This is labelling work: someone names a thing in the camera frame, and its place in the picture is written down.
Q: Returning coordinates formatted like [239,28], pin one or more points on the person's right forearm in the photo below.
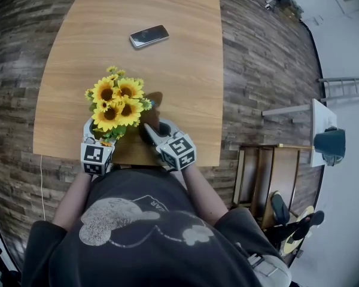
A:
[203,193]

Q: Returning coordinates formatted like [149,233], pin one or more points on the cardboard box with clutter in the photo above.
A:
[290,7]

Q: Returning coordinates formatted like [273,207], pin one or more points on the white side table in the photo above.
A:
[323,115]

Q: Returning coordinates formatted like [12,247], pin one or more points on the grey waist pack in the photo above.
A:
[270,269]

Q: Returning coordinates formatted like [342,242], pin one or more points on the person's left forearm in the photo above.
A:
[73,202]

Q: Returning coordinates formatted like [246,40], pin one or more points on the person's dark printed t-shirt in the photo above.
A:
[137,250]

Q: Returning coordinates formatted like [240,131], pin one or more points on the wooden table with white legs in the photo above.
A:
[122,7]

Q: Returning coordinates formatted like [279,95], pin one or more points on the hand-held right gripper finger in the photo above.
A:
[152,136]
[175,129]

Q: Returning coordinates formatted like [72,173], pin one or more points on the brown cloth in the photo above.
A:
[155,96]

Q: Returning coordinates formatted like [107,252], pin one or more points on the sunflower bouquet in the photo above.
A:
[113,100]

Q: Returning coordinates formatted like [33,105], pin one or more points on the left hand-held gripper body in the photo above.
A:
[92,154]

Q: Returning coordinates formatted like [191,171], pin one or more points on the black office chair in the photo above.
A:
[279,208]

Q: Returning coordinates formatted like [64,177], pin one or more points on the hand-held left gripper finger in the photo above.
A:
[87,130]

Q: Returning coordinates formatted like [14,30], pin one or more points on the grey metal ladder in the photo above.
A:
[347,79]

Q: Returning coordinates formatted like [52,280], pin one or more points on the black smartphone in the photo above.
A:
[149,36]

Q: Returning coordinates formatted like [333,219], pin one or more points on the yellow round table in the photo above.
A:
[306,210]

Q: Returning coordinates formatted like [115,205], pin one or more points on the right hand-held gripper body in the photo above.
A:
[178,148]

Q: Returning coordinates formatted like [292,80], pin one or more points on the green and white round device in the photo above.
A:
[332,160]

